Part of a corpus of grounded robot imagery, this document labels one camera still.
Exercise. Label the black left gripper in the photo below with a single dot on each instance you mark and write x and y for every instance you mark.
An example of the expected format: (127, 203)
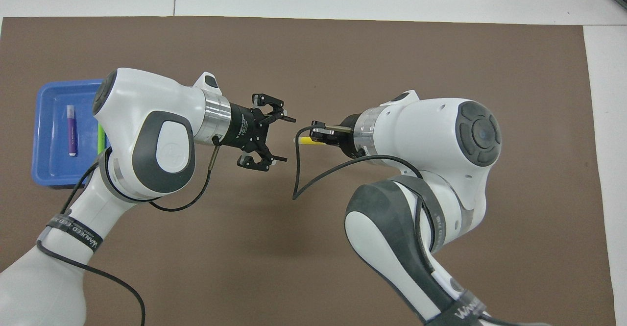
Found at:
(242, 127)

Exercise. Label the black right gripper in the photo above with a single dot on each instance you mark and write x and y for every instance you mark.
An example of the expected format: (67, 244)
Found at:
(350, 137)

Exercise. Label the yellow marker pen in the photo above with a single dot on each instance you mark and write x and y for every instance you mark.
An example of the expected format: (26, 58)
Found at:
(304, 140)

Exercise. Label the green marker pen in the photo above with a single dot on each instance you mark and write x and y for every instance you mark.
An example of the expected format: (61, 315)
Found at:
(101, 139)

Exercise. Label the purple marker pen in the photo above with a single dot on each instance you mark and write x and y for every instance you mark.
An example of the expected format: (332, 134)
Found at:
(72, 130)

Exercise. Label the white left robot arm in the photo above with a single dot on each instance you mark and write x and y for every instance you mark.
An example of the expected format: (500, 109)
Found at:
(147, 110)

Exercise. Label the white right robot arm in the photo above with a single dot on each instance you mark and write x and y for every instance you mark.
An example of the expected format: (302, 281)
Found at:
(431, 130)

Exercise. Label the brown table mat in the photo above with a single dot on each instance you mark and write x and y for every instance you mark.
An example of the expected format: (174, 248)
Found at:
(303, 61)

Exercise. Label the blue plastic tray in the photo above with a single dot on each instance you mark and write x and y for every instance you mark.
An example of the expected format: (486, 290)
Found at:
(54, 169)

